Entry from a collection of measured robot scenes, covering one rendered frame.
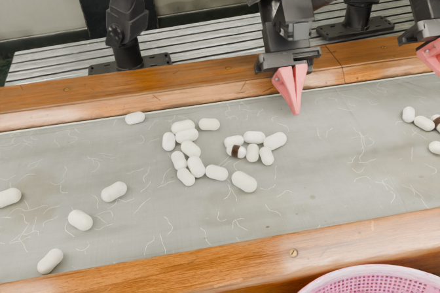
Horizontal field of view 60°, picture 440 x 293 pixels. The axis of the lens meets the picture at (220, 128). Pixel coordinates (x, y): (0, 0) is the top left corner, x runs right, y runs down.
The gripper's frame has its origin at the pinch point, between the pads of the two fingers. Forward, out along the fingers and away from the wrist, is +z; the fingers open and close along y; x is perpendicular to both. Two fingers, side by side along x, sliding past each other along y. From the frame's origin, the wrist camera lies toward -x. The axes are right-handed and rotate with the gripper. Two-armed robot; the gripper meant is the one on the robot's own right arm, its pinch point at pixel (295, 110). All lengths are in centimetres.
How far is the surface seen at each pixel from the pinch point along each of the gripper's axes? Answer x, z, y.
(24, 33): 167, -104, -110
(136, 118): 3.3, -3.1, -26.1
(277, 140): -3.9, 5.0, -4.9
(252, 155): -5.1, 6.8, -9.2
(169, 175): -3.9, 7.7, -21.5
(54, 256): -12.6, 15.5, -35.3
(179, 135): -1.3, 1.6, -19.3
